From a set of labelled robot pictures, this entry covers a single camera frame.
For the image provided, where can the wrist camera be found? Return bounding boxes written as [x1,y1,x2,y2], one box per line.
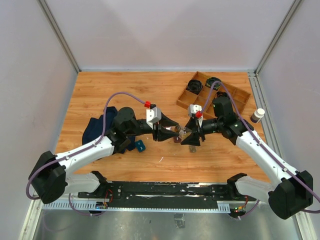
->
[146,107,162,129]
[187,104,203,119]

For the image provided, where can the black yellow rolled sock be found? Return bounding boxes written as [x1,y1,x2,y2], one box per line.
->
[205,77,222,91]

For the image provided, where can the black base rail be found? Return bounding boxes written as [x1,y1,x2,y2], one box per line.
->
[77,181,246,210]

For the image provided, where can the grey pill box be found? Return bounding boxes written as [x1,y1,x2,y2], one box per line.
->
[189,145,197,153]

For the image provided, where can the wooden divided tray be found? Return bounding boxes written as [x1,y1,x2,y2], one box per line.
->
[176,71,251,119]

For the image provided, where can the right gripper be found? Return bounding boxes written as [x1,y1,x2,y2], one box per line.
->
[180,117,223,146]

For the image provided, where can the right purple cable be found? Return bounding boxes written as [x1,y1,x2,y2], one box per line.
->
[201,81,320,217]

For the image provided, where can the purple cable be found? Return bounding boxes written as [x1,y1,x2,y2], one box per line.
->
[26,91,152,217]
[201,81,320,217]

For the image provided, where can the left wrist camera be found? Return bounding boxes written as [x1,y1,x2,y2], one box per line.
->
[146,107,162,129]

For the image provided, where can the brown double pill box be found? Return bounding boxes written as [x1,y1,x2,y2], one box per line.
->
[173,136,182,143]

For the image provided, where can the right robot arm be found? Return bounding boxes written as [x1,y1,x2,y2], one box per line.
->
[181,96,313,220]

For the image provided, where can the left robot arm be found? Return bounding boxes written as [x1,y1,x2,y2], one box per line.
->
[27,106,178,204]

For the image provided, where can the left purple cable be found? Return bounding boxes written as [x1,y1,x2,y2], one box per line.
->
[26,91,152,217]

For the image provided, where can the dark blue cloth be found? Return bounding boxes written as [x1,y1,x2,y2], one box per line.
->
[81,106,137,152]

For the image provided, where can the clear glass pill jar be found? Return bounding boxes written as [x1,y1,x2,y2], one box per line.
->
[179,127,192,139]

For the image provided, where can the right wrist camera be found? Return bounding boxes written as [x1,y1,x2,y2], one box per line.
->
[187,104,203,119]

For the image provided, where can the teal pill box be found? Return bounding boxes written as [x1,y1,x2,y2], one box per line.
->
[134,139,146,153]

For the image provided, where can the dark bottle white cap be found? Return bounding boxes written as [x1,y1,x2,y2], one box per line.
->
[250,108,265,123]

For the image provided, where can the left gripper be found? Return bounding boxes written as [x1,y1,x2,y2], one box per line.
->
[126,113,180,142]

